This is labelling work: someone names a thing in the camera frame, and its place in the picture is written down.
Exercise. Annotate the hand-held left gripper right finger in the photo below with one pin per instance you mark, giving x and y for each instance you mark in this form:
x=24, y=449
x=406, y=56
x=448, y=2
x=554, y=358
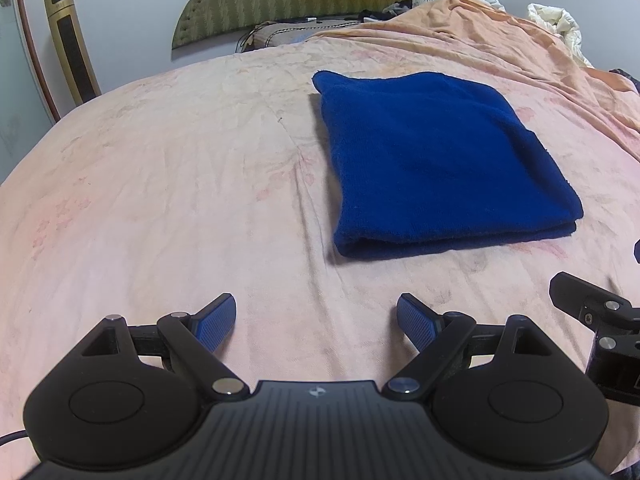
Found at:
x=417, y=321

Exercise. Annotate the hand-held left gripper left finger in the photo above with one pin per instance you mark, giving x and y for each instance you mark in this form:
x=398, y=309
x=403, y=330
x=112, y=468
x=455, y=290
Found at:
x=217, y=320

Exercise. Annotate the blue beaded sweater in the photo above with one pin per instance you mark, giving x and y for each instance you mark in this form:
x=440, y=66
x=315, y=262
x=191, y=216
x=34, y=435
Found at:
x=440, y=160

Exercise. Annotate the dark clothes pile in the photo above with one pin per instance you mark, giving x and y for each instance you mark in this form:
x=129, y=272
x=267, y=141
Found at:
x=395, y=10

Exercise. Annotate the pink floral bed sheet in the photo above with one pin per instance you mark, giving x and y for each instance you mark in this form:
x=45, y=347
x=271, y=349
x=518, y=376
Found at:
x=150, y=185

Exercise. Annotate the white crumpled quilt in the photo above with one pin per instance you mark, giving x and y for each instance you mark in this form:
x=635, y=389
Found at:
x=560, y=22

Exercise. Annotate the orange blanket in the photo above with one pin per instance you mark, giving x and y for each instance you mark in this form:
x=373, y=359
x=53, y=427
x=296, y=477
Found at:
x=475, y=30

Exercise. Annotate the brown pillow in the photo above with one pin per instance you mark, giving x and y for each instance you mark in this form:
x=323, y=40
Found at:
x=280, y=35

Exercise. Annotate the gold tower fan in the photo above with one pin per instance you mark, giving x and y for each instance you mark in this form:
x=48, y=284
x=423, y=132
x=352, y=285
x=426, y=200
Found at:
x=75, y=50

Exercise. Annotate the frosted glass sliding door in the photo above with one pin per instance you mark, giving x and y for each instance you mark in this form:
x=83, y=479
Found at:
x=15, y=85

